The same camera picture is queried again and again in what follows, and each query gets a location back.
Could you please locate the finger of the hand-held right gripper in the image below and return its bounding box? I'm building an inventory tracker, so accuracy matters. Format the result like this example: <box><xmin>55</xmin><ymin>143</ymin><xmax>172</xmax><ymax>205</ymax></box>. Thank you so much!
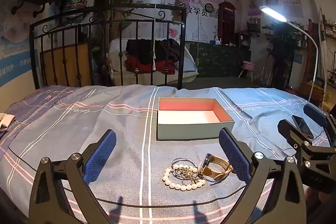
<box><xmin>303</xmin><ymin>104</ymin><xmax>336</xmax><ymax>147</ymax></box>
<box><xmin>278</xmin><ymin>119</ymin><xmax>336</xmax><ymax>161</ymax></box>

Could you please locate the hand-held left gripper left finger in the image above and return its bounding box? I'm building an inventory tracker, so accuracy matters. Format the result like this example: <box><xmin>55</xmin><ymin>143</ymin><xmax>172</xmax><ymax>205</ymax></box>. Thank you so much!
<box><xmin>28</xmin><ymin>129</ymin><xmax>117</xmax><ymax>224</ymax></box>

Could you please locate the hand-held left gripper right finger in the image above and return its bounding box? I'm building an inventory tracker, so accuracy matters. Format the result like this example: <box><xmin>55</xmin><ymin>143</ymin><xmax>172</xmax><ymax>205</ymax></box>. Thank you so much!
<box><xmin>218</xmin><ymin>127</ymin><xmax>307</xmax><ymax>224</ymax></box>

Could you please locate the wristwatch with tan strap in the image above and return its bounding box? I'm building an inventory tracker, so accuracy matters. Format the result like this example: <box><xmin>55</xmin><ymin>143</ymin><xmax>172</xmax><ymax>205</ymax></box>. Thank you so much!
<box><xmin>200</xmin><ymin>153</ymin><xmax>235</xmax><ymax>180</ymax></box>

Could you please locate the thin silver charm bracelet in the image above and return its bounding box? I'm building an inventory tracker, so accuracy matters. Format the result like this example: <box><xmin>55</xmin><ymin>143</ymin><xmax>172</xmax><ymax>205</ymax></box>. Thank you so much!
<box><xmin>181</xmin><ymin>166</ymin><xmax>204</xmax><ymax>185</ymax></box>

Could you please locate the silver twisted bangle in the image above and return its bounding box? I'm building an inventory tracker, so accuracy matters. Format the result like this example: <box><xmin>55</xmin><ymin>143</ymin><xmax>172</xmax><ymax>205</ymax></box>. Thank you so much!
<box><xmin>171</xmin><ymin>157</ymin><xmax>197</xmax><ymax>179</ymax></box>

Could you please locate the grey box with pink lining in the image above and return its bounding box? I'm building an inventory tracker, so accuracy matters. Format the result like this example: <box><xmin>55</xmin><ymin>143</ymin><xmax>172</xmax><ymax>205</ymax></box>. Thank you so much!
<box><xmin>157</xmin><ymin>97</ymin><xmax>235</xmax><ymax>141</ymax></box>

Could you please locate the white pearl bracelet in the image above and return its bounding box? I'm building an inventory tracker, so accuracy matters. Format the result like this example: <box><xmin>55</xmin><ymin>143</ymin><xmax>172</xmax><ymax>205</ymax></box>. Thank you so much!
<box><xmin>162</xmin><ymin>164</ymin><xmax>206</xmax><ymax>191</ymax></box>

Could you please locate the black phone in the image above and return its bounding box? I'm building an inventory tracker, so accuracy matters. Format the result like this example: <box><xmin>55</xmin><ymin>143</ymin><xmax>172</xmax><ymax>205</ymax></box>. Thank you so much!
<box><xmin>292</xmin><ymin>115</ymin><xmax>315</xmax><ymax>140</ymax></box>

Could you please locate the blue-grey striped bed sheet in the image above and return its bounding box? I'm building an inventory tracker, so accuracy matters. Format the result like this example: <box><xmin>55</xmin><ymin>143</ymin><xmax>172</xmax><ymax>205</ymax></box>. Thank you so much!
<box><xmin>0</xmin><ymin>84</ymin><xmax>336</xmax><ymax>224</ymax></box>

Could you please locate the pink round stool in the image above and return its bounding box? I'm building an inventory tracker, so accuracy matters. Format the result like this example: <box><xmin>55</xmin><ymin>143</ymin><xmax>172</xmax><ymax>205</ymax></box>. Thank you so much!
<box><xmin>238</xmin><ymin>61</ymin><xmax>256</xmax><ymax>82</ymax></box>

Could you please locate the green patterned counter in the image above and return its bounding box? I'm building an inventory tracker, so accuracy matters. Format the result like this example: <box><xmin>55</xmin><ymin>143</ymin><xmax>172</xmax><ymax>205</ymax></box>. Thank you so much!
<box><xmin>188</xmin><ymin>42</ymin><xmax>252</xmax><ymax>79</ymax></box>

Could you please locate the orange wooden panel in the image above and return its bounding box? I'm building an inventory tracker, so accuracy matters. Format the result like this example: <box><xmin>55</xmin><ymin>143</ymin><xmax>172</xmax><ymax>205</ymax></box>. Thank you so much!
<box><xmin>39</xmin><ymin>42</ymin><xmax>91</xmax><ymax>88</ymax></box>

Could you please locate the white cloth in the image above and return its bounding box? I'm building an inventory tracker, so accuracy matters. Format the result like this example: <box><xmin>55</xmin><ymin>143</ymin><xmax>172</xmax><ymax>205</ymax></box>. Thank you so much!
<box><xmin>0</xmin><ymin>113</ymin><xmax>16</xmax><ymax>132</ymax></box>

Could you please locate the white floor lamp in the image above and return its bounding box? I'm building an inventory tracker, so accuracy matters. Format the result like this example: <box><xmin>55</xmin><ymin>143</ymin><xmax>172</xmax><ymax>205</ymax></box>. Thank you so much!
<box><xmin>259</xmin><ymin>5</ymin><xmax>321</xmax><ymax>104</ymax></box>

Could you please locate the black and red clothes pile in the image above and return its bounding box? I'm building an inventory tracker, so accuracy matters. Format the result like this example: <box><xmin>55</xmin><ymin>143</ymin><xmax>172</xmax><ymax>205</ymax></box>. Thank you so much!
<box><xmin>124</xmin><ymin>39</ymin><xmax>182</xmax><ymax>75</ymax></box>

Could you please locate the red booth-shaped cabinet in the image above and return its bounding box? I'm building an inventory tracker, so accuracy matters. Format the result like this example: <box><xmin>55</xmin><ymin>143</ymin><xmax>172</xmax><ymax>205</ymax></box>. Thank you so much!
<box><xmin>218</xmin><ymin>1</ymin><xmax>236</xmax><ymax>45</ymax></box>

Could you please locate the rope with white tassel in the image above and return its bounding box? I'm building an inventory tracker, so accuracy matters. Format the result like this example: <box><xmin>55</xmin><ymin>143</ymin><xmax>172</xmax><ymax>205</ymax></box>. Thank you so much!
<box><xmin>151</xmin><ymin>4</ymin><xmax>158</xmax><ymax>72</ymax></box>

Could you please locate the black iron bed frame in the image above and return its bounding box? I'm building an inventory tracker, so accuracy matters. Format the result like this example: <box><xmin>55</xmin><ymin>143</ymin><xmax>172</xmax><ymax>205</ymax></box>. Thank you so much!
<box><xmin>29</xmin><ymin>3</ymin><xmax>187</xmax><ymax>90</ymax></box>

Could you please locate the blue wall poster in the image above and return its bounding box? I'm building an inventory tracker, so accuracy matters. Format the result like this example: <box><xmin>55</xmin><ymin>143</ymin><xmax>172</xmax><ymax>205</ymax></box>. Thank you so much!
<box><xmin>0</xmin><ymin>0</ymin><xmax>40</xmax><ymax>88</ymax></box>

